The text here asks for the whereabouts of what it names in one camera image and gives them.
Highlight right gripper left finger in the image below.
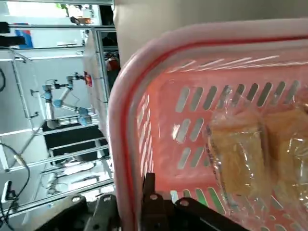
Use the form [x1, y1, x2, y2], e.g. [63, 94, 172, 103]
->
[36, 193, 120, 231]

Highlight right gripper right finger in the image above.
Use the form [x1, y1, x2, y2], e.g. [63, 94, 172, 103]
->
[139, 172, 244, 231]

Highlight small pink slotted basket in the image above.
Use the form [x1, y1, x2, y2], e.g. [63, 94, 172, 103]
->
[108, 20, 308, 231]

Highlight clear-wrapped bread pack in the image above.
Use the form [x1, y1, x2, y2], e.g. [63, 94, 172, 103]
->
[205, 105, 269, 207]
[262, 102, 308, 217]

